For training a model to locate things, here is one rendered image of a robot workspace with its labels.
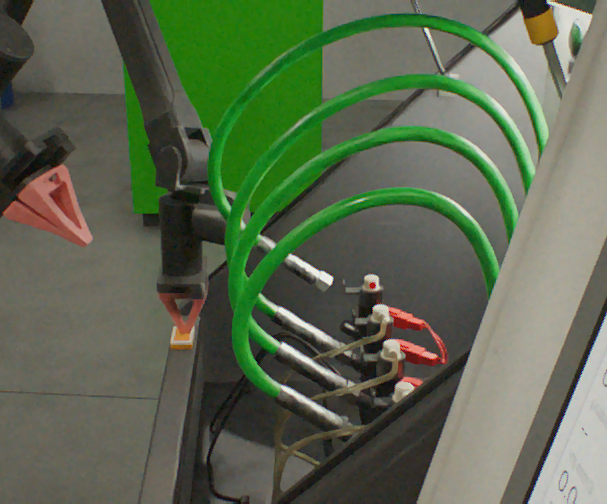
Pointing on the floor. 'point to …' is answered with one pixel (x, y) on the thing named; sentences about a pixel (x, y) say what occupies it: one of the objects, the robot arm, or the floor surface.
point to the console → (545, 264)
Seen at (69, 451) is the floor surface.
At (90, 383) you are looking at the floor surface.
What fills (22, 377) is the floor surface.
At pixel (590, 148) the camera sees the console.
